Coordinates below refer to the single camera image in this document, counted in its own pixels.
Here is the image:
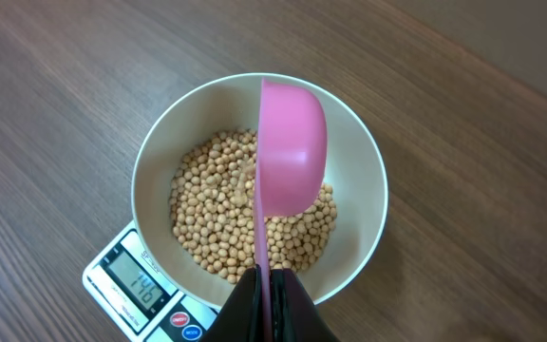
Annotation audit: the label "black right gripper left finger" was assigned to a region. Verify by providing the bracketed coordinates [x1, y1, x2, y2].
[200, 266, 262, 342]

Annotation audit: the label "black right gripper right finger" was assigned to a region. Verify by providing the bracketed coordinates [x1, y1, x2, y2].
[270, 269, 339, 342]

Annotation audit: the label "soybeans in white bowl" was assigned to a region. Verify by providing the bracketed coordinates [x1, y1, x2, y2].
[169, 129, 337, 284]

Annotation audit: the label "pink plastic measuring scoop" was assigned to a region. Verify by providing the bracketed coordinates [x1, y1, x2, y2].
[254, 79, 327, 341]

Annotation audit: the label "white digital kitchen scale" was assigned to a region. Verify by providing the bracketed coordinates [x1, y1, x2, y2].
[82, 222, 217, 342]

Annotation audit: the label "white round bowl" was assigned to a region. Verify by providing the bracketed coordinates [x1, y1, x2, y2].
[131, 73, 389, 309]

